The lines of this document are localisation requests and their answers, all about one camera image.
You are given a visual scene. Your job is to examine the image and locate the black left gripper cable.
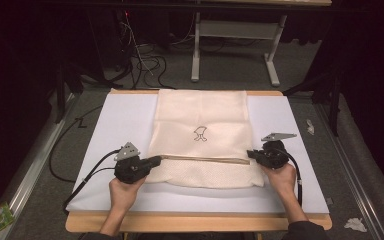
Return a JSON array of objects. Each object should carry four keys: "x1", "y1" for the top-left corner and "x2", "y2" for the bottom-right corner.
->
[{"x1": 62, "y1": 148, "x2": 123, "y2": 212}]

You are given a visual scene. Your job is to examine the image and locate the aluminium floor rail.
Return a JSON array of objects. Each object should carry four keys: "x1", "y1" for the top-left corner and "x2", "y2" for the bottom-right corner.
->
[
  {"x1": 314, "y1": 103, "x2": 383, "y2": 240},
  {"x1": 0, "y1": 93, "x2": 78, "y2": 240}
]

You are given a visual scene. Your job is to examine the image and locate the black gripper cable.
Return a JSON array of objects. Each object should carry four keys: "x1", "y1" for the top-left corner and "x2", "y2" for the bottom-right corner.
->
[
  {"x1": 62, "y1": 148, "x2": 123, "y2": 212},
  {"x1": 279, "y1": 147, "x2": 304, "y2": 208}
]

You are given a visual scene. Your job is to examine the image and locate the small white paper scrap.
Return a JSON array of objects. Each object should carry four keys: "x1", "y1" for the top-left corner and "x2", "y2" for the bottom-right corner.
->
[{"x1": 305, "y1": 118, "x2": 316, "y2": 136}]

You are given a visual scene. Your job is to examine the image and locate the crumpled white tissue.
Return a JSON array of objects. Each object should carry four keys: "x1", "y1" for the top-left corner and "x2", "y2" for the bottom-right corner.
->
[{"x1": 343, "y1": 217, "x2": 369, "y2": 234}]

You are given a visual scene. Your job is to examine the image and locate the black metal stand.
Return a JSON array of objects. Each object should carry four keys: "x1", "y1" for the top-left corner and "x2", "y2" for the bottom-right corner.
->
[
  {"x1": 53, "y1": 61, "x2": 85, "y2": 125},
  {"x1": 282, "y1": 68, "x2": 344, "y2": 138}
]

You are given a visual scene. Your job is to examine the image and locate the person's right hand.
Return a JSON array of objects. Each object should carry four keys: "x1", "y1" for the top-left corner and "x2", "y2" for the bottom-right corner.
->
[{"x1": 261, "y1": 163, "x2": 297, "y2": 198}]

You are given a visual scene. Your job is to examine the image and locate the person's left hand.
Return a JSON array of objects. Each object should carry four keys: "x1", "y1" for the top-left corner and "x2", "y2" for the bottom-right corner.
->
[{"x1": 109, "y1": 176, "x2": 147, "y2": 213}]

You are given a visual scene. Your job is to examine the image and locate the white desk frame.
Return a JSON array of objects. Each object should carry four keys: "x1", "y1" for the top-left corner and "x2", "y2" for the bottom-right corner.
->
[{"x1": 190, "y1": 11, "x2": 288, "y2": 88}]

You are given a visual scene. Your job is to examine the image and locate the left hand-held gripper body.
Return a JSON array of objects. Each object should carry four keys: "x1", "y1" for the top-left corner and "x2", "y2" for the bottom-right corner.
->
[{"x1": 113, "y1": 141, "x2": 153, "y2": 185}]

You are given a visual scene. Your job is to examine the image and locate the black floor cable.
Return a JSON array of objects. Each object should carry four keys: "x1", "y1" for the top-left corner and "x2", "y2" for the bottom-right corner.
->
[{"x1": 48, "y1": 105, "x2": 104, "y2": 183}]

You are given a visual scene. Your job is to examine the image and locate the white table mat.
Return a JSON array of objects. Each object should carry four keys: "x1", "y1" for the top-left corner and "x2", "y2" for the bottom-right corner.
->
[{"x1": 65, "y1": 93, "x2": 330, "y2": 215}]

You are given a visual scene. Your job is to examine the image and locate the wooden table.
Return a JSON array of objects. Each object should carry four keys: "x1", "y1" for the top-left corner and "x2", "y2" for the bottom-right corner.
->
[{"x1": 65, "y1": 88, "x2": 333, "y2": 233}]

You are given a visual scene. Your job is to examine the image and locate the tangle of floor cables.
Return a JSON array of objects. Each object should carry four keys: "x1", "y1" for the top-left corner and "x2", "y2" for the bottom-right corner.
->
[{"x1": 112, "y1": 11, "x2": 173, "y2": 90}]

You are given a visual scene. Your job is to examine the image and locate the cream mesh laundry bag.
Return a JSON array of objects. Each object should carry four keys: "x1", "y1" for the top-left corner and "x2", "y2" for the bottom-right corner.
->
[{"x1": 145, "y1": 88, "x2": 266, "y2": 190}]

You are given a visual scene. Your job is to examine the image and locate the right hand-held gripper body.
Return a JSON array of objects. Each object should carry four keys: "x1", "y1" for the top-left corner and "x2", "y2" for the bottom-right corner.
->
[{"x1": 258, "y1": 132, "x2": 298, "y2": 170}]

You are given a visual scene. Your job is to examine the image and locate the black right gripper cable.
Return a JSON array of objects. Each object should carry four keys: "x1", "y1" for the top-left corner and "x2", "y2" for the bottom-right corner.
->
[{"x1": 279, "y1": 147, "x2": 304, "y2": 208}]

